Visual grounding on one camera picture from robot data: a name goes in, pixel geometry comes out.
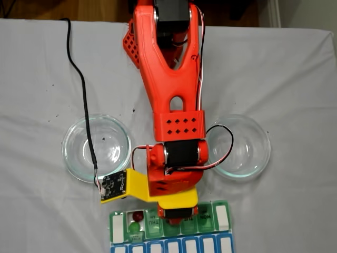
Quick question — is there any large clear glass bowl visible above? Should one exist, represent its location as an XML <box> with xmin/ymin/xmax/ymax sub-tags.
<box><xmin>62</xmin><ymin>113</ymin><xmax>132</xmax><ymax>184</ymax></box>

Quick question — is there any white plastic table cover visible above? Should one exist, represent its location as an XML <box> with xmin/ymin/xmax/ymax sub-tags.
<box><xmin>0</xmin><ymin>17</ymin><xmax>337</xmax><ymax>253</ymax></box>

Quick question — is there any red white servo wire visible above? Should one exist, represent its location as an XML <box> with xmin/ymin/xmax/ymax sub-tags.
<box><xmin>165</xmin><ymin>5</ymin><xmax>235</xmax><ymax>175</ymax></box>
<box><xmin>131</xmin><ymin>144</ymin><xmax>154</xmax><ymax>170</ymax></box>

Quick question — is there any white baseboard trim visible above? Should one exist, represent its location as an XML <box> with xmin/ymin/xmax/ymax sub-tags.
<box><xmin>267</xmin><ymin>0</ymin><xmax>281</xmax><ymax>28</ymax></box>

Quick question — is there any weekly pill organizer box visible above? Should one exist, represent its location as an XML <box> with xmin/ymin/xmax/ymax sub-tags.
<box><xmin>109</xmin><ymin>200</ymin><xmax>235</xmax><ymax>253</ymax></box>

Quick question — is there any small clear glass bowl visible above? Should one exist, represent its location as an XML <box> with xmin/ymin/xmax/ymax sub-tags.
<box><xmin>206</xmin><ymin>113</ymin><xmax>271</xmax><ymax>182</ymax></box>

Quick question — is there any camera board on yellow mount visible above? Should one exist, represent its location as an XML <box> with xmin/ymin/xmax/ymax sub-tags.
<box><xmin>100</xmin><ymin>168</ymin><xmax>151</xmax><ymax>205</ymax></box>

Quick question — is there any black cable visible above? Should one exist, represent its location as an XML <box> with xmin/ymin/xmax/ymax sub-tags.
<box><xmin>60</xmin><ymin>17</ymin><xmax>105</xmax><ymax>194</ymax></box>

